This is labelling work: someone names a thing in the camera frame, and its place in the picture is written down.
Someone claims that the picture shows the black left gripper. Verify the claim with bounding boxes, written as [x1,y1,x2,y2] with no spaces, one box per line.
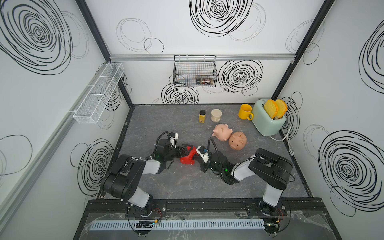
[163,145,192,163]

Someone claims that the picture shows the red piggy bank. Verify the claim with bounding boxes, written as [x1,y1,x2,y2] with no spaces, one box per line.
[180,146,197,165]

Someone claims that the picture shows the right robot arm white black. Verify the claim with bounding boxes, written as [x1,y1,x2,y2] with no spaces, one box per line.
[194,146,294,216]

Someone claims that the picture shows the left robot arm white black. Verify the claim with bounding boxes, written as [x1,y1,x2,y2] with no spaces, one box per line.
[101,139,193,213]

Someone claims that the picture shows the dark pink piggy bank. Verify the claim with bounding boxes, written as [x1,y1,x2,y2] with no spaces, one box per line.
[229,132,247,151]

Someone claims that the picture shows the light pink piggy bank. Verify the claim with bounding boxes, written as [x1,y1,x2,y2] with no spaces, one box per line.
[212,124,233,142]

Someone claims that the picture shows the yellow spice jar black lid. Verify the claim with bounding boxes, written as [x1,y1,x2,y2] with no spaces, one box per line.
[199,110,206,124]

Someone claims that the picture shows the yellow mug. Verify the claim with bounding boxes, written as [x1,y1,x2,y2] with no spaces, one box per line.
[238,104,254,121]

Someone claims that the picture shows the mint green toaster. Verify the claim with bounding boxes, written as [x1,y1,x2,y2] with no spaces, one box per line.
[252,99,286,137]

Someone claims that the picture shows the small items in basket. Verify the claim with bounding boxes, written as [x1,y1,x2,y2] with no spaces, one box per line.
[196,78,215,86]

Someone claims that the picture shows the yellow toast slice left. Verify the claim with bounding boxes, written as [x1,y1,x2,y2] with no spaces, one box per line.
[264,100,279,119]

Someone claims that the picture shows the yellow toast slice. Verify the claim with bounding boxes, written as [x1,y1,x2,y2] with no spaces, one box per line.
[275,100,288,119]
[264,100,279,119]

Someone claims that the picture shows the yellow toast slice right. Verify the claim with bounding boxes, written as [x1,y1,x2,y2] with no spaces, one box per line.
[275,100,288,119]

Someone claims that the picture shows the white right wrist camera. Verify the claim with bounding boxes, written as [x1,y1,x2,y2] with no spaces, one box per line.
[196,146,209,165]

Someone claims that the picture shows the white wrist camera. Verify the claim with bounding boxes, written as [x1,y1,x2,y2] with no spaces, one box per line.
[196,146,209,165]
[169,133,179,149]

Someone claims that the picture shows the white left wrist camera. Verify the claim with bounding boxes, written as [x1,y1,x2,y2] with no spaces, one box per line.
[169,133,179,149]

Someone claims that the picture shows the white slotted cable duct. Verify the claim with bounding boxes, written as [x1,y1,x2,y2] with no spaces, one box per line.
[90,219,265,231]

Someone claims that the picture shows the white toaster cable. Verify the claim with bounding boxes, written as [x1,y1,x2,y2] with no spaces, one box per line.
[269,124,295,157]

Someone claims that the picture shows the black wire basket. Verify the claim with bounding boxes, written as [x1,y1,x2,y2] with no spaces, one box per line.
[173,60,218,88]

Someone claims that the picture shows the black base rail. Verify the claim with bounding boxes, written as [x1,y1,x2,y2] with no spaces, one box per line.
[83,198,326,217]

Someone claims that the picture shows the white wire shelf basket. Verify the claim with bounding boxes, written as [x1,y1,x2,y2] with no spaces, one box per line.
[74,62,124,124]

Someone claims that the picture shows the aluminium wall rail back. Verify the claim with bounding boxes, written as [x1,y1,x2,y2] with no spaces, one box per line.
[110,54,296,62]

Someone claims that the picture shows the aluminium wall rail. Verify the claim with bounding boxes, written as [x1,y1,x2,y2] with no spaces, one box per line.
[110,54,296,62]
[1,60,103,224]

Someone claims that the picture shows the aluminium wall rail left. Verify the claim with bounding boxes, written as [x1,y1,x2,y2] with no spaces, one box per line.
[1,60,103,224]

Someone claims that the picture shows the black corner frame post left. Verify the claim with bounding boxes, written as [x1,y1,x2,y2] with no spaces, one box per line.
[76,0,134,110]

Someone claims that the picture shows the black corner frame post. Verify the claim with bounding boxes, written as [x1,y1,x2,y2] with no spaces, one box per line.
[76,0,134,110]
[271,0,335,100]

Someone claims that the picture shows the black corner frame post right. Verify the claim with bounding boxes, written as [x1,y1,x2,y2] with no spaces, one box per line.
[271,0,335,100]

